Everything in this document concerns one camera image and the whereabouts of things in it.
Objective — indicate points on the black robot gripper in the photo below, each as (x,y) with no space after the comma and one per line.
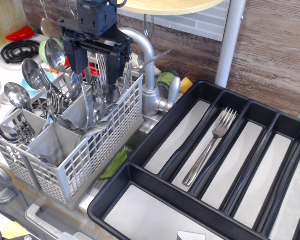
(95,30)

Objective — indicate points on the silver fork being moved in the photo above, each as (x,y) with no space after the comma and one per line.
(98,82)

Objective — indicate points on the silver spoon centre basket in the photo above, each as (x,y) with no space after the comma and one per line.
(75,87)

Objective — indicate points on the grey plastic cutlery basket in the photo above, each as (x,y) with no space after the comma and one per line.
(61,166)

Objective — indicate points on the silver fork in tray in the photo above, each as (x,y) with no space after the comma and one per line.
(220,129)

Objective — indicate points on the black cutlery tray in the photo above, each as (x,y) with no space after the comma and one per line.
(247,189)

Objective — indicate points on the large silver spoon upper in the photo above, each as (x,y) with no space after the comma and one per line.
(55,56)

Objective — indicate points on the large silver spoon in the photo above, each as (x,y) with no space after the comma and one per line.
(18,96)
(35,76)
(55,56)

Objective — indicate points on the green bowl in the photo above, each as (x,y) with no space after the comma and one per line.
(42,48)

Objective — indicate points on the hanging round strainer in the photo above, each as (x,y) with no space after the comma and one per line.
(46,25)

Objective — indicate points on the large silver spoon middle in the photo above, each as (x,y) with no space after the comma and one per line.
(35,76)

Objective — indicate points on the silver kitchen faucet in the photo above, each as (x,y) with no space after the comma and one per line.
(152,102)

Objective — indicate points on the green toy can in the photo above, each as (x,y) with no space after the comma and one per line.
(166,77)

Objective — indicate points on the light wooden round shelf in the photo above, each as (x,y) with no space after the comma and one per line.
(169,7)

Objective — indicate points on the red toy chili pepper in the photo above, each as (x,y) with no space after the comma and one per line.
(24,34)

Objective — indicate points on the black coil stove burner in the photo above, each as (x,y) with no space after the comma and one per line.
(16,52)

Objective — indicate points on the large silver spoon left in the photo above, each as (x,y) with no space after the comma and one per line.
(18,96)

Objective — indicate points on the yellow toy corn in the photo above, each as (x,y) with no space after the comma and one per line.
(186,84)

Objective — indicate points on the green toy leaf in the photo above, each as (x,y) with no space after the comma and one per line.
(115,165)

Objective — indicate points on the silver spoon front left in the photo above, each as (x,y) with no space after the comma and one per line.
(10,134)

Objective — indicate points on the white metal pole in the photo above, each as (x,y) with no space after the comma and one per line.
(231,34)

